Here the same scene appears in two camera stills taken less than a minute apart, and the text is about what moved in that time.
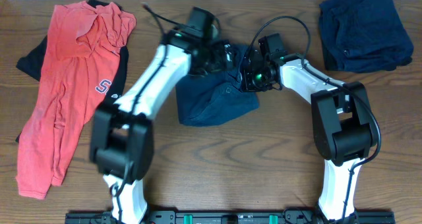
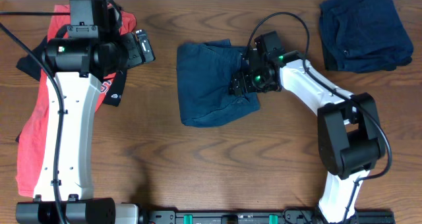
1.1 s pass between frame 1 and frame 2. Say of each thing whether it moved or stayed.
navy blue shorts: stayed
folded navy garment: stayed
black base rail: stayed
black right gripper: moved
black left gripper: moved
